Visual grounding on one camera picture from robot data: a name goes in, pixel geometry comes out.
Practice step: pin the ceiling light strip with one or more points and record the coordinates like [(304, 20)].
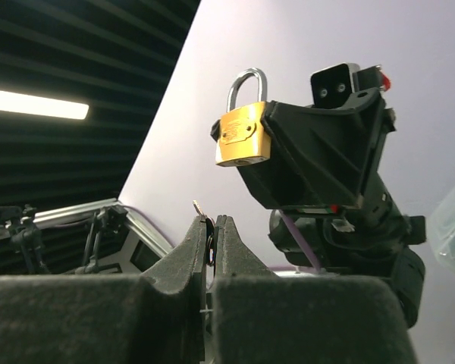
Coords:
[(37, 105)]

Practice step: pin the clear green plastic toolbox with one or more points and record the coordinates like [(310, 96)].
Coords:
[(441, 232)]

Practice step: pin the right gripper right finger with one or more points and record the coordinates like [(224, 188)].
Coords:
[(240, 326)]

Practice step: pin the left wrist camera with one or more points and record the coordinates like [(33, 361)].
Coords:
[(332, 86)]

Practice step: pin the small silver key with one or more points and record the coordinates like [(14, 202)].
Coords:
[(210, 234)]

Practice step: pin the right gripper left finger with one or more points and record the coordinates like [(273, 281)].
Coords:
[(175, 321)]

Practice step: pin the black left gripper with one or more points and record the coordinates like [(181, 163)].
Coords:
[(324, 169)]

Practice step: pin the brass padlock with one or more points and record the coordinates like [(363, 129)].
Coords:
[(242, 139)]

